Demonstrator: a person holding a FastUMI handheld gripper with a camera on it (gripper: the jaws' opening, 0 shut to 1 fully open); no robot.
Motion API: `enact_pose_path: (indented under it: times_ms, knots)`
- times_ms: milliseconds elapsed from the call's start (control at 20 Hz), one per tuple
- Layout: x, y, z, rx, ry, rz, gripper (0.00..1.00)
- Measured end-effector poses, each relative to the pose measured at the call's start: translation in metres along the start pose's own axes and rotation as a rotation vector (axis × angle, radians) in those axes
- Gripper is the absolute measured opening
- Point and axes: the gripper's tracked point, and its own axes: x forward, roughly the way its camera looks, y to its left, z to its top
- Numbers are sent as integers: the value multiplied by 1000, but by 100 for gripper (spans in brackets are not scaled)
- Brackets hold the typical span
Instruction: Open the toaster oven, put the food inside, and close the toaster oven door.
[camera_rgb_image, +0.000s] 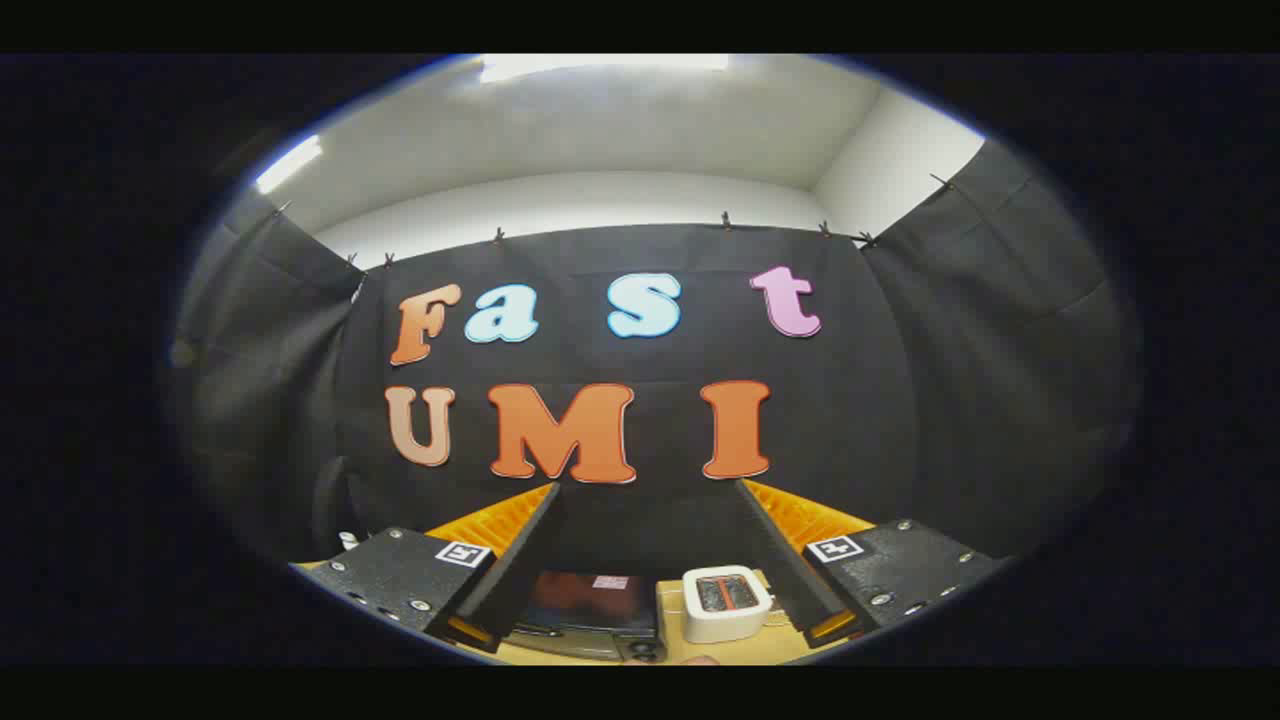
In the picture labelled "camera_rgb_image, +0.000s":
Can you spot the black toaster oven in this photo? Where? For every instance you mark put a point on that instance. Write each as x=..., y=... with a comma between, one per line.
x=590, y=600

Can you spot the white toaster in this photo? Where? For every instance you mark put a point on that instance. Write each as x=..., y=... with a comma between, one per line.
x=725, y=620

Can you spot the row of black cloth clips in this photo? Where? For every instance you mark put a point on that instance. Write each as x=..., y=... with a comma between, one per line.
x=726, y=220

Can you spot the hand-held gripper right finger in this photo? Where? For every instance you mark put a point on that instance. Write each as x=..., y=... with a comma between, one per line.
x=790, y=570

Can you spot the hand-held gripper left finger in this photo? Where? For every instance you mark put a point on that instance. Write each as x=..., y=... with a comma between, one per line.
x=505, y=580

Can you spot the ceiling light panel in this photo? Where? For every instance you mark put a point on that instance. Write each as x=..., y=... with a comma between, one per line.
x=290, y=163
x=600, y=66

